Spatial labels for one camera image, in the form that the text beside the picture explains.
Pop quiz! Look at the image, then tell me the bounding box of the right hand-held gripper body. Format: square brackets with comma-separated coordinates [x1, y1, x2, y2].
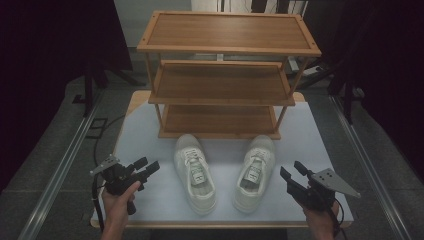
[286, 168, 362, 213]

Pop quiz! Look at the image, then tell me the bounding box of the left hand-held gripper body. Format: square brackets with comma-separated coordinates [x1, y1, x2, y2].
[89, 154, 149, 216]

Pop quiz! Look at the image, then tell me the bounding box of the white sneaker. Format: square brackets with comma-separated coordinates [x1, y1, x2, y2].
[173, 133, 218, 215]
[232, 134, 277, 214]

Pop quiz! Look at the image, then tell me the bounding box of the wooden three-tier shoe rack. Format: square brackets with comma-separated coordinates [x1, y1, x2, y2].
[136, 10, 323, 140]

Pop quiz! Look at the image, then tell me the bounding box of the person's right hand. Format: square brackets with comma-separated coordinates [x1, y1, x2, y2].
[301, 201, 340, 228]

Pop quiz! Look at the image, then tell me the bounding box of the person's left hand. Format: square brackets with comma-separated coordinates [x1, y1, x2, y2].
[101, 180, 142, 225]

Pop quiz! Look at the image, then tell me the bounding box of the white table mat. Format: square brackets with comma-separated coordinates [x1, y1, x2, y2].
[91, 101, 354, 224]

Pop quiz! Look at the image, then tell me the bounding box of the black metal stand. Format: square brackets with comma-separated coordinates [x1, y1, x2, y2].
[82, 61, 146, 118]
[296, 58, 355, 125]

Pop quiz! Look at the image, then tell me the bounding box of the white power strip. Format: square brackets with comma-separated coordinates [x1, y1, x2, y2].
[288, 56, 324, 77]

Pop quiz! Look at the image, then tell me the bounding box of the dark curtain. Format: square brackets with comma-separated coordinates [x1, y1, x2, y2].
[299, 0, 424, 183]
[0, 0, 134, 194]

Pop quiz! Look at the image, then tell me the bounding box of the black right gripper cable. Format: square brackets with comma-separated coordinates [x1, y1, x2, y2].
[328, 198, 348, 240]

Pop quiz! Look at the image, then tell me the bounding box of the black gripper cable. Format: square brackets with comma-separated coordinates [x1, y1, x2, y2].
[328, 198, 348, 240]
[91, 173, 106, 232]

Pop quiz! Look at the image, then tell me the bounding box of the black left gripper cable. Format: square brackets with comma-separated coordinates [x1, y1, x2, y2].
[91, 173, 106, 232]

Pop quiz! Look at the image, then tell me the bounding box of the black floor cable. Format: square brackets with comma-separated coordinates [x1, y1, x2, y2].
[93, 114, 126, 168]

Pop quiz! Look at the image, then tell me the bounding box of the metal floor rail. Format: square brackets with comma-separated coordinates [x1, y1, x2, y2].
[328, 94, 414, 240]
[18, 96, 105, 240]

